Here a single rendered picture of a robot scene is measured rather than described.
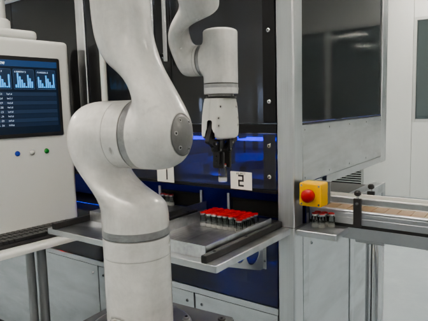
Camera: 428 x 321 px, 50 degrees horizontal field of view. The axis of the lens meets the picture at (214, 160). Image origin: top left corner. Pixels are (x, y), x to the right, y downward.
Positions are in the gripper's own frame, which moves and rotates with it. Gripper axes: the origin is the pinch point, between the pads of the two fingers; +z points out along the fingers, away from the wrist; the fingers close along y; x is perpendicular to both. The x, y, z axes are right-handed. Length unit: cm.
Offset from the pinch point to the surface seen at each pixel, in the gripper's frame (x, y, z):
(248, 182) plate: -14.2, -35.0, 11.6
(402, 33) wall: -81, -493, -102
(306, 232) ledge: 6.2, -35.4, 25.6
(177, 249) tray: -13.9, 1.9, 25.0
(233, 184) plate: -20.3, -35.0, 12.7
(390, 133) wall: -93, -495, 18
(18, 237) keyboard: -84, 7, 31
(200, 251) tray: -6.0, 2.0, 24.1
